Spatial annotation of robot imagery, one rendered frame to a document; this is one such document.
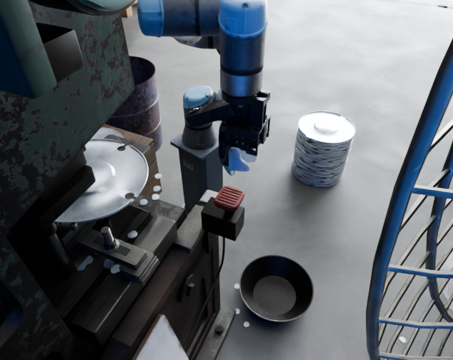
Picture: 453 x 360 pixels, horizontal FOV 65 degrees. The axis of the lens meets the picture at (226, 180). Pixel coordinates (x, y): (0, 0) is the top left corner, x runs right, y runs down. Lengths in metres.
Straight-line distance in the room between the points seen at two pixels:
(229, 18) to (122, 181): 0.47
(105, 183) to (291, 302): 0.97
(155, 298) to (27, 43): 0.64
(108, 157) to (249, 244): 0.94
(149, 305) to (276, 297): 0.81
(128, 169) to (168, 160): 1.25
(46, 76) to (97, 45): 0.21
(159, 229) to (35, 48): 0.59
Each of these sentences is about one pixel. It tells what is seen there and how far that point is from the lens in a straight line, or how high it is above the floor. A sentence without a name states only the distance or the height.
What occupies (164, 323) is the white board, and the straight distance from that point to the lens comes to 0.90.
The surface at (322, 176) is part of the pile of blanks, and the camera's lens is 1.95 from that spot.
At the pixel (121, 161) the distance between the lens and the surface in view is 0.94.
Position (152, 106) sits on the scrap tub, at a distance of 2.06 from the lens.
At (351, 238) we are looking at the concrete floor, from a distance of 1.82.
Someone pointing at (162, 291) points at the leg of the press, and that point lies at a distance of 0.86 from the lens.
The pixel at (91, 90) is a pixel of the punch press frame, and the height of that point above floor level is 1.11.
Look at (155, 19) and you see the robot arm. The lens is 0.69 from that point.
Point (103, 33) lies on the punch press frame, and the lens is 0.57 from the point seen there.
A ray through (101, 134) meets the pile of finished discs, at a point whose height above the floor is 0.38.
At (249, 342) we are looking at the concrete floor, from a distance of 1.47.
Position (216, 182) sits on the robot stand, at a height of 0.24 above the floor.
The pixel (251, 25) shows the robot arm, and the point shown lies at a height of 1.17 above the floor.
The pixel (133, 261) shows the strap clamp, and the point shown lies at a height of 0.75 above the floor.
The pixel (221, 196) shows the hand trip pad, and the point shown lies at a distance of 0.84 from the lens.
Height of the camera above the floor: 1.36
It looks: 43 degrees down
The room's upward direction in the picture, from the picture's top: straight up
